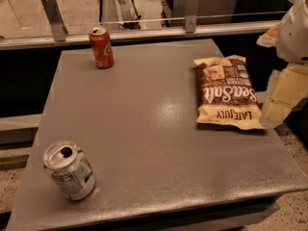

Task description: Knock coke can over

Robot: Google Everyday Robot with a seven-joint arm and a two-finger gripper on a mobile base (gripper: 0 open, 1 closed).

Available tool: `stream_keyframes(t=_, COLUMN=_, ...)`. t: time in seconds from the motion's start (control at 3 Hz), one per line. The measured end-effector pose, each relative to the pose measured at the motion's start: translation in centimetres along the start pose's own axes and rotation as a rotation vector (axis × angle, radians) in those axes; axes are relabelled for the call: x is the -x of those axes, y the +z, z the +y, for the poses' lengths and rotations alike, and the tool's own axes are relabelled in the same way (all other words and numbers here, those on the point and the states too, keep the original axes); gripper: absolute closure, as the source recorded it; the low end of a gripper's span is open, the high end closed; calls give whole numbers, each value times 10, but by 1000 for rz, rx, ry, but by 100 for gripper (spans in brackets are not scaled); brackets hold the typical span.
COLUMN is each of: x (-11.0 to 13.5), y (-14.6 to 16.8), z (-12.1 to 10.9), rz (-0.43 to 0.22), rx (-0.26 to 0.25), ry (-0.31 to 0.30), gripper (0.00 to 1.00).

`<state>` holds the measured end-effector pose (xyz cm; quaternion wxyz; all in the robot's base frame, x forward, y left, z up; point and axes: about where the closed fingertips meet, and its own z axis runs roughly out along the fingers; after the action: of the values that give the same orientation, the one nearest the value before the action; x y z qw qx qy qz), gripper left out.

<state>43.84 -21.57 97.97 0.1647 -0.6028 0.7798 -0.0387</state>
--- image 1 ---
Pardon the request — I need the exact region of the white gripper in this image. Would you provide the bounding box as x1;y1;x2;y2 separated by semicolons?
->
256;0;308;124

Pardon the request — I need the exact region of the red coke can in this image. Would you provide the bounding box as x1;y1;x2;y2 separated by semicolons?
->
90;27;115;68

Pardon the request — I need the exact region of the silver green soda can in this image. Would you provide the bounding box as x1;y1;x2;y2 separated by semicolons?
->
43;141;95;200

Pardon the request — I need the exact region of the brown sea salt chip bag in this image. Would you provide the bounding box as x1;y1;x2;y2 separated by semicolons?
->
193;55;264;130

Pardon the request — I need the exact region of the right metal rail bracket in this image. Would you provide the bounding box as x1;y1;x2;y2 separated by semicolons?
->
185;0;199;33

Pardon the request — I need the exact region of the metal rail bracket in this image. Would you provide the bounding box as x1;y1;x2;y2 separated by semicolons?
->
40;0;68;41
185;0;199;33

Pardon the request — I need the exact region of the left metal rail bracket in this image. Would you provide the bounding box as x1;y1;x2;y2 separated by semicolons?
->
40;0;68;41

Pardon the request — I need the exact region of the horizontal metal rail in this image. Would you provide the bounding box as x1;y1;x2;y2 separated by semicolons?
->
0;20;278;50

